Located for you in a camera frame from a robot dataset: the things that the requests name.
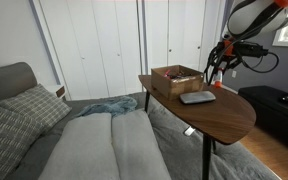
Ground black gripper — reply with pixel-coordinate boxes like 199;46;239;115
222;40;268;66

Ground white orange glue stick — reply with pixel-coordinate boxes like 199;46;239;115
214;68;223;88

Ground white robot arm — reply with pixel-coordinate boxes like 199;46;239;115
221;0;288;68

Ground pens inside box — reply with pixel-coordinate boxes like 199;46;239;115
163;69;190;79

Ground brown cardboard box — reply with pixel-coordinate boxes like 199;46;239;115
151;65;204;100

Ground grey flat case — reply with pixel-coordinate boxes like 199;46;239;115
180;91;216;104

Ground wooden side table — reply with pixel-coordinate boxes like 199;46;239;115
138;75;256;180

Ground black bench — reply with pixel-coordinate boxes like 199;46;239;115
238;86;288;147

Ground white remote on bed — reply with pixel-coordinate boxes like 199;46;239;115
184;126;196;136

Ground grey bed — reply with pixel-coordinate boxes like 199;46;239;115
0;62;280;180

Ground crumpled blue-grey cloth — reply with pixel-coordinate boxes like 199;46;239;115
76;96;138;117

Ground white closet doors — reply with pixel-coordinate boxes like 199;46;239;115
32;0;226;100

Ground light grey pillow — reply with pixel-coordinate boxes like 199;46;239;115
112;110;171;180
38;113;120;180

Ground small white nightstand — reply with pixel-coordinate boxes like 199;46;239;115
46;85;66;99

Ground grey plaid pillow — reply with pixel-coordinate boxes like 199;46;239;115
0;84;72;134

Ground dark striped pillow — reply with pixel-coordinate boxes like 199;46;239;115
0;107;43;180

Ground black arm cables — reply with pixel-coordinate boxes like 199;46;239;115
203;0;280;86

